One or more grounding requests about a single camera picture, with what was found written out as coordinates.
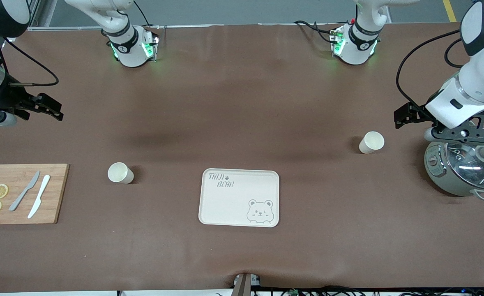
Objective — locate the green electric cooking pot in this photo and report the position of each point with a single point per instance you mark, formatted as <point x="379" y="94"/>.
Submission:
<point x="441" y="181"/>

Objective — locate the grey plastic knife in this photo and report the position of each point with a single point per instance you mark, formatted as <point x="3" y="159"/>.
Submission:
<point x="24" y="191"/>

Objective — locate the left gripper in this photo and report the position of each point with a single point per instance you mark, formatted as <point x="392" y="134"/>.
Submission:
<point x="417" y="112"/>

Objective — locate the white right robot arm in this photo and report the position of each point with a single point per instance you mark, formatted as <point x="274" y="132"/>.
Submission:
<point x="123" y="45"/>

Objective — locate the cream bear print tray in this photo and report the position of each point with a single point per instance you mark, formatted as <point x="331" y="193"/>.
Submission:
<point x="225" y="205"/>

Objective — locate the white IKEA cup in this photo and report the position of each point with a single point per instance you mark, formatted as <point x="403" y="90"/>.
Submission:
<point x="371" y="142"/>
<point x="120" y="173"/>

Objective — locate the bamboo cutting board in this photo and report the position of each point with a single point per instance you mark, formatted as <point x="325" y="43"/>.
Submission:
<point x="55" y="181"/>

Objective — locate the brown table mat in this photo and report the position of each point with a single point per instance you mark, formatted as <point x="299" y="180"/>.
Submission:
<point x="242" y="102"/>

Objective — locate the white plastic knife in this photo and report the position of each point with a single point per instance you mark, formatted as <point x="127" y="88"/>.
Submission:
<point x="40" y="195"/>

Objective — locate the glass pot lid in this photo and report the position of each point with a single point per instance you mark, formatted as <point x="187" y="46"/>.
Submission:
<point x="472" y="168"/>

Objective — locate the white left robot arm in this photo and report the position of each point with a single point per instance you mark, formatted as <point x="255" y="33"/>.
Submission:
<point x="482" y="78"/>

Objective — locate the metal camera post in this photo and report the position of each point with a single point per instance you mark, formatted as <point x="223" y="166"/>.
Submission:
<point x="244" y="285"/>

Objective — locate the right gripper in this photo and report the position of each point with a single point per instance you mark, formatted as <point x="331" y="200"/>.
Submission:
<point x="8" y="100"/>

